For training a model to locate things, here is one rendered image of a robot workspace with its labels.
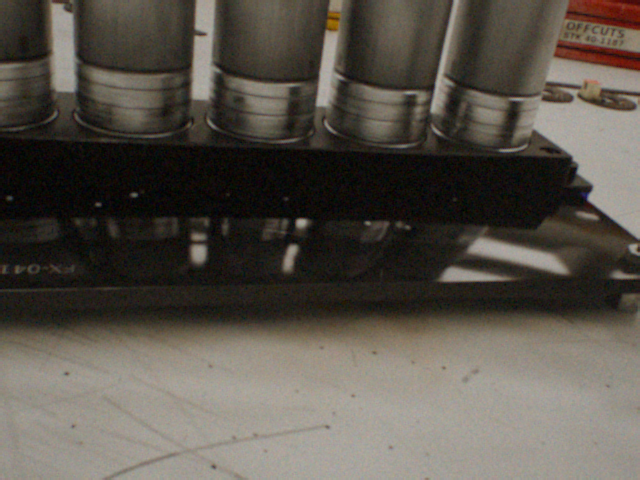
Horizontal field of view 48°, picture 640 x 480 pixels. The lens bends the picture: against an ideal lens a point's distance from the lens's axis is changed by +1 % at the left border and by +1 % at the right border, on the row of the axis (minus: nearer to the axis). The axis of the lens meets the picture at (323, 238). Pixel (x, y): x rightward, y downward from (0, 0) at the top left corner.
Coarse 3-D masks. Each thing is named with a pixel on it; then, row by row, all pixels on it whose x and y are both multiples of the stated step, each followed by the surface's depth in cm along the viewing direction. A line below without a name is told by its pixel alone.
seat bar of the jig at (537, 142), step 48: (0, 144) 14; (48, 144) 14; (96, 144) 14; (144, 144) 14; (192, 144) 15; (240, 144) 15; (288, 144) 15; (336, 144) 16; (432, 144) 17; (528, 144) 18; (480, 192) 17; (528, 192) 17
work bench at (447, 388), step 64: (64, 64) 25; (576, 64) 37; (576, 128) 27; (0, 320) 12; (64, 320) 12; (128, 320) 13; (192, 320) 13; (256, 320) 13; (320, 320) 13; (384, 320) 14; (448, 320) 14; (512, 320) 14; (576, 320) 15; (0, 384) 11; (64, 384) 11; (128, 384) 11; (192, 384) 11; (256, 384) 11; (320, 384) 12; (384, 384) 12; (448, 384) 12; (512, 384) 12; (576, 384) 13; (0, 448) 10; (64, 448) 10; (128, 448) 10; (192, 448) 10; (256, 448) 10; (320, 448) 10; (384, 448) 11; (448, 448) 11; (512, 448) 11; (576, 448) 11
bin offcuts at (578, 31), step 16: (576, 0) 37; (592, 0) 37; (608, 0) 47; (624, 0) 47; (576, 16) 37; (592, 16) 37; (608, 16) 37; (624, 16) 37; (560, 32) 38; (576, 32) 38; (592, 32) 37; (608, 32) 37; (624, 32) 37; (560, 48) 38; (576, 48) 38; (592, 48) 38; (608, 48) 38; (624, 48) 38; (608, 64) 38; (624, 64) 38
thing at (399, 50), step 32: (352, 0) 15; (384, 0) 15; (416, 0) 15; (448, 0) 15; (352, 32) 15; (384, 32) 15; (416, 32) 15; (352, 64) 16; (384, 64) 15; (416, 64) 15; (352, 96) 16; (384, 96) 16; (416, 96) 16; (352, 128) 16; (384, 128) 16; (416, 128) 16
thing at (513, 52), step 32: (480, 0) 16; (512, 0) 15; (544, 0) 15; (480, 32) 16; (512, 32) 16; (544, 32) 16; (448, 64) 17; (480, 64) 16; (512, 64) 16; (544, 64) 16; (448, 96) 17; (480, 96) 16; (512, 96) 16; (448, 128) 17; (480, 128) 17; (512, 128) 17
